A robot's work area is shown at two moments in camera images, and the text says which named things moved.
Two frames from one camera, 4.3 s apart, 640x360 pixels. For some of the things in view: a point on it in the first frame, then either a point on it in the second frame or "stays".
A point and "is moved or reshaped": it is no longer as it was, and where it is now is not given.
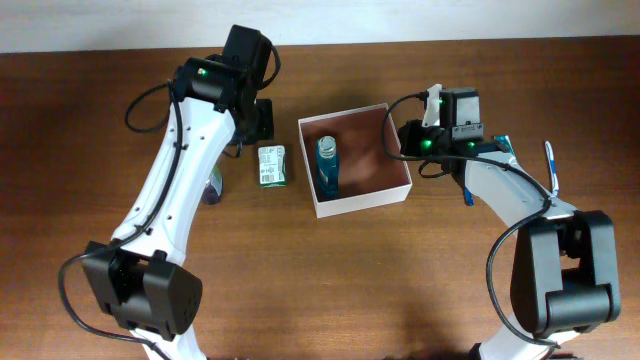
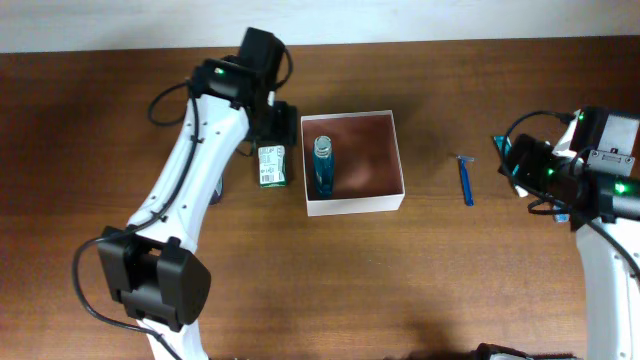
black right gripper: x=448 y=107 -> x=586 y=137
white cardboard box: x=367 y=175 is moved or reshaped
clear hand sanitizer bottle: x=214 y=187 stays
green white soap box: x=272 y=166 stays
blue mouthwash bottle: x=327 y=169 is moved or reshaped
